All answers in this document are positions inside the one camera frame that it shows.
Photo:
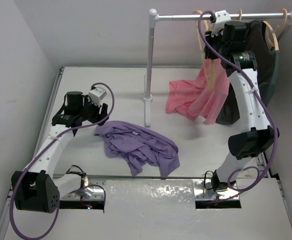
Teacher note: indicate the wooden hanger holding dark shirt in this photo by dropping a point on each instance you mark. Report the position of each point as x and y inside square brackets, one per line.
[270, 32]

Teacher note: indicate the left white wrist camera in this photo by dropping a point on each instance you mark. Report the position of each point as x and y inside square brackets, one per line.
[96, 95]

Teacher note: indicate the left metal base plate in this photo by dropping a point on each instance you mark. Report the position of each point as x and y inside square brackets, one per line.
[94, 192]

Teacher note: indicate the silver clothes rack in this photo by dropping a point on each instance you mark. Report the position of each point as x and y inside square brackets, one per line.
[154, 17]

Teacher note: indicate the dark grey t shirt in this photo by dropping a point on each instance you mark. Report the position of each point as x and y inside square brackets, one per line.
[268, 69]

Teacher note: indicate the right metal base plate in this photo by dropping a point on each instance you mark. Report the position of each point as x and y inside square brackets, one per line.
[202, 194]

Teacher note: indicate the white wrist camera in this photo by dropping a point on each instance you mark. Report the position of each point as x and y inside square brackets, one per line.
[218, 18]
[96, 95]

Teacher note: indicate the purple t shirt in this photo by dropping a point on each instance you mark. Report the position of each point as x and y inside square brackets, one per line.
[139, 146]

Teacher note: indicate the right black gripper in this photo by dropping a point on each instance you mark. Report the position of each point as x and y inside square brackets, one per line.
[211, 39]

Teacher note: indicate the wooden hanger holding pink shirt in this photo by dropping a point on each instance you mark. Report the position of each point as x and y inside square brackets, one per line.
[240, 14]

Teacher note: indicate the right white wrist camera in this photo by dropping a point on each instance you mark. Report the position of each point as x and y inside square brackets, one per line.
[218, 18]

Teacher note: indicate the metal base plate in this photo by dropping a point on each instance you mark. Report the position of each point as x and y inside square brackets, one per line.
[94, 192]
[202, 194]

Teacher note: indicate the aluminium table frame rail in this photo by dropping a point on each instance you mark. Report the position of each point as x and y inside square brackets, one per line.
[4, 219]

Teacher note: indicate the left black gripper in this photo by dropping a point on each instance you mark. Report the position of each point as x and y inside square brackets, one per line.
[98, 114]

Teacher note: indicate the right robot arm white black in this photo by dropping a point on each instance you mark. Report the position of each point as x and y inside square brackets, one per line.
[257, 131]

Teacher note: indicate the pink t shirt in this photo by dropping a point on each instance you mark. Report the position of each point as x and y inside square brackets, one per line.
[192, 98]

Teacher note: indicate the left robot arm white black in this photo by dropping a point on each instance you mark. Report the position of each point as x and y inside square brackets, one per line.
[34, 187]

